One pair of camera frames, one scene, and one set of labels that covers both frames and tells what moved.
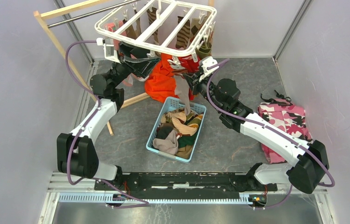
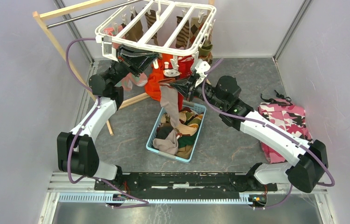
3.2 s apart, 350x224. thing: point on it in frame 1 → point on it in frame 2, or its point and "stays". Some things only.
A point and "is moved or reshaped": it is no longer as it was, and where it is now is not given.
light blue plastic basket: x=170 y=103 stays
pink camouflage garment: x=289 y=116 stays
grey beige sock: x=182 y=89 is moved or reshaped
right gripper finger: x=192 y=83 → x=184 y=89
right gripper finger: x=194 y=76 → x=182 y=83
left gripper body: x=122 y=59 stays
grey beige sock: x=169 y=145 stays
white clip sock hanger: x=161 y=26 stays
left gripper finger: x=129 y=52 stays
